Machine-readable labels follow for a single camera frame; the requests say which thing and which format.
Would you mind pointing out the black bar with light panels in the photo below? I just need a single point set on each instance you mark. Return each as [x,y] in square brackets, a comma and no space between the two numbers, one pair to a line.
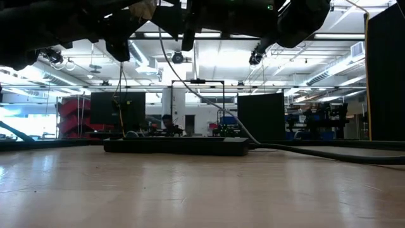
[340,35]

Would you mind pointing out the person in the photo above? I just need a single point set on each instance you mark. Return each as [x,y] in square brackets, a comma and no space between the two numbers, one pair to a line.
[167,122]

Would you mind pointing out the black standing panel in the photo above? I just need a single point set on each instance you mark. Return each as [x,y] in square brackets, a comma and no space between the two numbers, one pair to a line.
[104,111]
[269,117]

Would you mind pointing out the black ceiling spotlight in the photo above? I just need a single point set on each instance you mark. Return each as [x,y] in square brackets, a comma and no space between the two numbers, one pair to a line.
[53,57]
[178,57]
[255,59]

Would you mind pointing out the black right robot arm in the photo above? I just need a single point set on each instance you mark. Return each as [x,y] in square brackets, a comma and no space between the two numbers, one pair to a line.
[303,22]

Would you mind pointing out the black aluminium table frame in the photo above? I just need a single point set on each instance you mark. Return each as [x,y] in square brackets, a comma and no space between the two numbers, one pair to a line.
[47,144]

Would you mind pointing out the silver ceiling air duct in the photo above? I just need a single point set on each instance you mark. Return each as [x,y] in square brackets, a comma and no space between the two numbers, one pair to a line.
[142,60]

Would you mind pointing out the distant robot workstation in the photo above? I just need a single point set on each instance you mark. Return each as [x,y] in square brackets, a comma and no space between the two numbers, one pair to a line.
[316,118]

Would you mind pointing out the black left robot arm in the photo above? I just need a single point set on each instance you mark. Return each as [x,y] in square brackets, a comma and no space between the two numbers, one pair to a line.
[38,28]

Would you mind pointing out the black tube frame stand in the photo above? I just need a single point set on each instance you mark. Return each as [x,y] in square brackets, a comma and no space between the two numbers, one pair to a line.
[197,81]

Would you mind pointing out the black power strip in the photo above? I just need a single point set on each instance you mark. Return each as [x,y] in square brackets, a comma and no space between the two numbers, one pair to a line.
[177,147]

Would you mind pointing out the blue crate on stand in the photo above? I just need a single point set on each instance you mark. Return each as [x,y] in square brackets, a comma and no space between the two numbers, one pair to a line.
[229,121]

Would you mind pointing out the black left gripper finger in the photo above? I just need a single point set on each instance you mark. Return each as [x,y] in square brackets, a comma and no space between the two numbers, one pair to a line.
[118,50]

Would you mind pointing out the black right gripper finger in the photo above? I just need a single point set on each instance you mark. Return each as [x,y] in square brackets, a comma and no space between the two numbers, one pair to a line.
[188,39]
[172,19]

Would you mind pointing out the red shelf rack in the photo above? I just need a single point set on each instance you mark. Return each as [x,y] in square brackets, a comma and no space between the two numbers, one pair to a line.
[71,109]

